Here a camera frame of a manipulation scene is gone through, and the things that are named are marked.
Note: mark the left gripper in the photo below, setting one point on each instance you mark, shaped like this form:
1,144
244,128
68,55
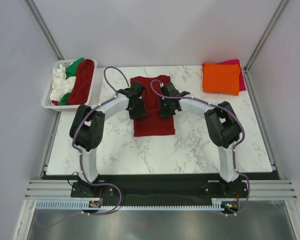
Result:
141,112

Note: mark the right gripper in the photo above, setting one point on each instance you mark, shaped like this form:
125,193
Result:
163,113

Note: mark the dark red t-shirt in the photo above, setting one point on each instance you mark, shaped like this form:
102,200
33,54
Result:
153,124

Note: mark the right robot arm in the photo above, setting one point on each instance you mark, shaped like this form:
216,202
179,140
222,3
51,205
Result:
222,124

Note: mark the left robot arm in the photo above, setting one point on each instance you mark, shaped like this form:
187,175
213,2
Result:
88,125

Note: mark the dark red shirt in basket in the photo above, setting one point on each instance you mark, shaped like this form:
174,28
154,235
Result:
81,89

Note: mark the folded orange t-shirt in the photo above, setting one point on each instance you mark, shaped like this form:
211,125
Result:
221,78

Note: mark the green t-shirt in basket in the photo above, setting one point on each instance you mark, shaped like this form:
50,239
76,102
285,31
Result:
71,71

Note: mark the folded pink t-shirt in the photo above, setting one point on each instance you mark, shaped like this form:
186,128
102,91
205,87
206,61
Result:
241,75

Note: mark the white t-shirt in basket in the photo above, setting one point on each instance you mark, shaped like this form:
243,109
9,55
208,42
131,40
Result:
60,85

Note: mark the white plastic basket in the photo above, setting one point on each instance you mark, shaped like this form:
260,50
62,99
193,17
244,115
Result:
48,104

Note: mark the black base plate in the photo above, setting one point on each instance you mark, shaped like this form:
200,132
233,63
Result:
157,189

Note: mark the left aluminium frame post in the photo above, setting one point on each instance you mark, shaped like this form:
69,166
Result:
44,28

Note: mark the aluminium frame post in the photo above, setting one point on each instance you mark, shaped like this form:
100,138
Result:
266,33
44,28

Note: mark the white slotted cable duct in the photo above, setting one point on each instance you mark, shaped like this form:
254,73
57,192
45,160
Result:
89,205

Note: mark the aluminium front rail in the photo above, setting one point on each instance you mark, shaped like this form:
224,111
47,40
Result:
259,190

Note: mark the right aluminium frame post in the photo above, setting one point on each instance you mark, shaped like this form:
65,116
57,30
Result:
266,33

